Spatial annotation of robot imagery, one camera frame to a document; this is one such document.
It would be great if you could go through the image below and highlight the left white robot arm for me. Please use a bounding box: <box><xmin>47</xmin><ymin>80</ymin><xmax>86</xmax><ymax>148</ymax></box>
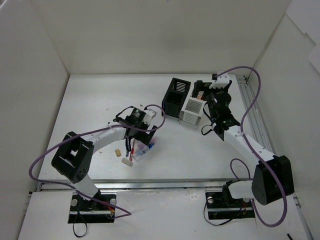
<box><xmin>51</xmin><ymin>107</ymin><xmax>157</xmax><ymax>210</ymax></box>

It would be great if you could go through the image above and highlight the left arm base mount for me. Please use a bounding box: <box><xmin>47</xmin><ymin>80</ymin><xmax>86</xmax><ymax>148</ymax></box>
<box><xmin>68</xmin><ymin>193</ymin><xmax>115</xmax><ymax>224</ymax></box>

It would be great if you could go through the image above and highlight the aluminium rail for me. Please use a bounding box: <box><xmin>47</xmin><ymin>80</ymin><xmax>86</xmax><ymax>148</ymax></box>
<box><xmin>236</xmin><ymin>74</ymin><xmax>305</xmax><ymax>213</ymax></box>
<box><xmin>37</xmin><ymin>177</ymin><xmax>281</xmax><ymax>192</ymax></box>

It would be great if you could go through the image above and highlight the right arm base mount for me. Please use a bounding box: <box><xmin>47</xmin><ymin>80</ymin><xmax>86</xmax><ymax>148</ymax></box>
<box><xmin>203</xmin><ymin>192</ymin><xmax>255</xmax><ymax>227</ymax></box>

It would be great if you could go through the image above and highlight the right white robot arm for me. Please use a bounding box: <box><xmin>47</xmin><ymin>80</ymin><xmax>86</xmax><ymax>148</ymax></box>
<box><xmin>192</xmin><ymin>80</ymin><xmax>295</xmax><ymax>206</ymax></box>

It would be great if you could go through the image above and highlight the small tan eraser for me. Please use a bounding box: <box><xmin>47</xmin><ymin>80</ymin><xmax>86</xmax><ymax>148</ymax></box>
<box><xmin>115</xmin><ymin>149</ymin><xmax>121</xmax><ymax>157</ymax></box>

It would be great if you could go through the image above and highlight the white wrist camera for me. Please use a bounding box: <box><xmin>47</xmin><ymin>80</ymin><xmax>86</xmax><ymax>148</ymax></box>
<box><xmin>143</xmin><ymin>109</ymin><xmax>157</xmax><ymax>125</ymax></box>
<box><xmin>209</xmin><ymin>73</ymin><xmax>231</xmax><ymax>89</ymax></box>

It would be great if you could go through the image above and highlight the black slotted container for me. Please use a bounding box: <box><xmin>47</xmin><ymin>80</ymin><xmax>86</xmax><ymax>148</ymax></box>
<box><xmin>161</xmin><ymin>77</ymin><xmax>191</xmax><ymax>119</ymax></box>

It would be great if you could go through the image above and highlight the white eraser block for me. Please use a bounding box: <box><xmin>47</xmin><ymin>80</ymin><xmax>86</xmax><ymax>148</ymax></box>
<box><xmin>121</xmin><ymin>158</ymin><xmax>133</xmax><ymax>167</ymax></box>

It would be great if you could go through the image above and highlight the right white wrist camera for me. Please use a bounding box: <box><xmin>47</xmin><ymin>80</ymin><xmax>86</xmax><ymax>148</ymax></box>
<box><xmin>209</xmin><ymin>73</ymin><xmax>231</xmax><ymax>89</ymax></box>

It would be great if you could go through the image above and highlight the white slotted container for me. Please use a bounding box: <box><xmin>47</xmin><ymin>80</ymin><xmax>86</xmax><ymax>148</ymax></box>
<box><xmin>178</xmin><ymin>88</ymin><xmax>205</xmax><ymax>129</ymax></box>

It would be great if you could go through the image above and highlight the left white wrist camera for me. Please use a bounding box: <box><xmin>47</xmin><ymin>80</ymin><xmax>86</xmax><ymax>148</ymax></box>
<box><xmin>143</xmin><ymin>109</ymin><xmax>157</xmax><ymax>125</ymax></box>

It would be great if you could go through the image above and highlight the red pen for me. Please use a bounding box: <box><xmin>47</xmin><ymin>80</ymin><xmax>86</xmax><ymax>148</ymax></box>
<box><xmin>129</xmin><ymin>139</ymin><xmax>136</xmax><ymax>162</ymax></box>

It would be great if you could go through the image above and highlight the aluminium right rail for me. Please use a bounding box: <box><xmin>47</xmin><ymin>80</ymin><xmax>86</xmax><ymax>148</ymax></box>
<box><xmin>236</xmin><ymin>74</ymin><xmax>305</xmax><ymax>213</ymax></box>

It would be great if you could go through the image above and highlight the aluminium front rail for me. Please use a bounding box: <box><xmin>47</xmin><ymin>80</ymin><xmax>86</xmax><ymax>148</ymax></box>
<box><xmin>37</xmin><ymin>177</ymin><xmax>281</xmax><ymax>192</ymax></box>

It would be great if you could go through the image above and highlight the clear bottle blue cap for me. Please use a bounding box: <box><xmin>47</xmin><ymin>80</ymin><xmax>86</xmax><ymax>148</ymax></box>
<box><xmin>132</xmin><ymin>142</ymin><xmax>155</xmax><ymax>161</ymax></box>

